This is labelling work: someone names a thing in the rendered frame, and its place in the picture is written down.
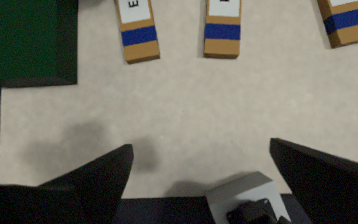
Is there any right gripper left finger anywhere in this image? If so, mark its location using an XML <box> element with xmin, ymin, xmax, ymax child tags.
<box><xmin>0</xmin><ymin>144</ymin><xmax>134</xmax><ymax>224</ymax></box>

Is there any green flat rectangular platform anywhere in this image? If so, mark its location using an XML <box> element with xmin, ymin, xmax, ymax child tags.
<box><xmin>0</xmin><ymin>0</ymin><xmax>78</xmax><ymax>88</ymax></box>

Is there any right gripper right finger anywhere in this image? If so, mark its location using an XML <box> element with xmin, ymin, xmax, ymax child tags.
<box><xmin>269</xmin><ymin>137</ymin><xmax>358</xmax><ymax>224</ymax></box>

